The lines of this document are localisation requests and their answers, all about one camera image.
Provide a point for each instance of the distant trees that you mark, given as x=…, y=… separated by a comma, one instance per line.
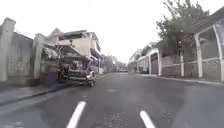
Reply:
x=108, y=63

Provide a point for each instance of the distant car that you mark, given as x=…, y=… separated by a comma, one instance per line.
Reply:
x=123, y=70

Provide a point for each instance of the grey asphalt road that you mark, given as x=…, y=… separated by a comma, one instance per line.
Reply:
x=116, y=96

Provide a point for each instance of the parked vehicle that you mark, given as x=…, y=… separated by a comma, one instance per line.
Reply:
x=78, y=71

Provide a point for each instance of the beige building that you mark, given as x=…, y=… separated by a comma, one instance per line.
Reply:
x=83, y=43

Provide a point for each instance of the row of houses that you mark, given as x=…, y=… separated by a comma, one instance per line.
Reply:
x=153, y=61

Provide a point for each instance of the robot's own part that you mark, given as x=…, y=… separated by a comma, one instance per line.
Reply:
x=76, y=115
x=146, y=119

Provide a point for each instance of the pale concrete pavement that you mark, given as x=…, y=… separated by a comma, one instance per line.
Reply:
x=180, y=79

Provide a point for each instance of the large green tree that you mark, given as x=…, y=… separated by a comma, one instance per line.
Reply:
x=181, y=23

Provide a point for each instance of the building with white fence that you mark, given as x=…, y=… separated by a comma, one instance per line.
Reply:
x=208, y=66

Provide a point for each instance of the grey concrete pavement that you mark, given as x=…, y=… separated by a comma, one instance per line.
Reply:
x=20, y=93

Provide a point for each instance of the grey wall with gate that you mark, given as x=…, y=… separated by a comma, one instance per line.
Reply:
x=20, y=56

